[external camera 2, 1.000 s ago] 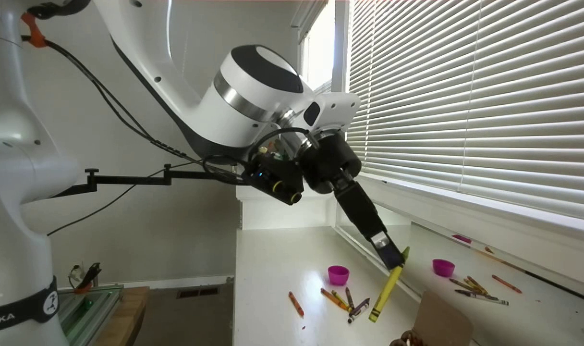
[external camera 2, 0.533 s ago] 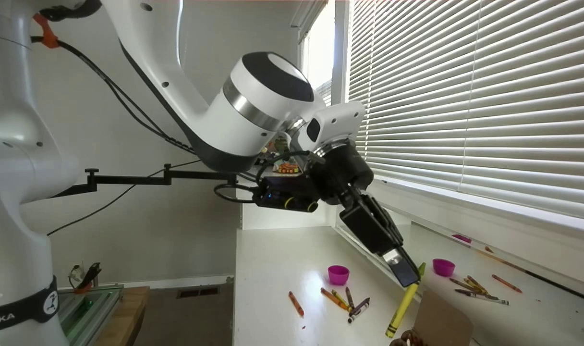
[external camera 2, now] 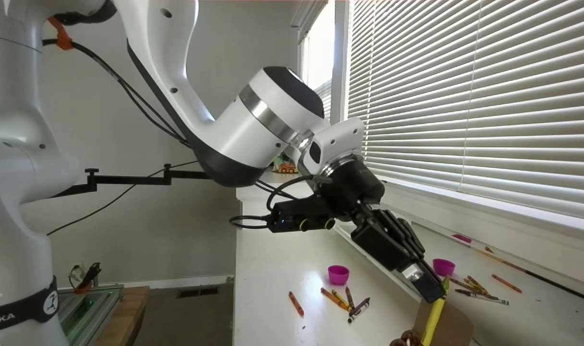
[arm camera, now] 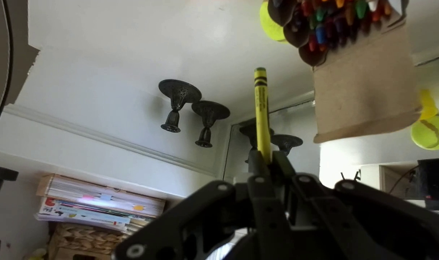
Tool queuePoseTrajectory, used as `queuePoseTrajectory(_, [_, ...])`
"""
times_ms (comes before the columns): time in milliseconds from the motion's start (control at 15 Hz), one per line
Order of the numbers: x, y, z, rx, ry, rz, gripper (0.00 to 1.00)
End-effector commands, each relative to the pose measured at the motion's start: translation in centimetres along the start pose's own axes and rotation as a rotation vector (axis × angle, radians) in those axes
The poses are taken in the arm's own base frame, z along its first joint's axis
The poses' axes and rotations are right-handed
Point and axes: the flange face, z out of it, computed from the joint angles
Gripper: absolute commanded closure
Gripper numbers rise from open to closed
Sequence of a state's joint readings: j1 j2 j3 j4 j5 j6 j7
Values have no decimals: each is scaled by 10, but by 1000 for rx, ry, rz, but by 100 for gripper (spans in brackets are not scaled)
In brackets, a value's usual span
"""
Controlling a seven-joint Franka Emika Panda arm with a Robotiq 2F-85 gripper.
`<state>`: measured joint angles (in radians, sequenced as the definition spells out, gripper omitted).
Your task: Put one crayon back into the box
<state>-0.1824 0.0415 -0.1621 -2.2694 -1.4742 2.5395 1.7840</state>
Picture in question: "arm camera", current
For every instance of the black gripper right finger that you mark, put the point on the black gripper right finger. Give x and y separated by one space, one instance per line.
335 211

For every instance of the black electronic box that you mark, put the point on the black electronic box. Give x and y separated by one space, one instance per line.
433 182

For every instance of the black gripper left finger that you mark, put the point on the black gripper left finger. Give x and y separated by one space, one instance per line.
264 207

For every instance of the woven wicker basket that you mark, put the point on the woven wicker basket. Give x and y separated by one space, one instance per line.
94 243

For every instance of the colourful cover book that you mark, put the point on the colourful cover book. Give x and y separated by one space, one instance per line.
84 217

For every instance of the yellow crayon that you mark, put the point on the yellow crayon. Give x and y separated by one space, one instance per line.
261 110

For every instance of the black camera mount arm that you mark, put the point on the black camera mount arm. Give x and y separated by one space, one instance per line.
0 181

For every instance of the cardboard crayon box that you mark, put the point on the cardboard crayon box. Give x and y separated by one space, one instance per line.
364 87

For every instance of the yellow plastic cup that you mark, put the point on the yellow plastic cup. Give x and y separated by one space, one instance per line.
270 23

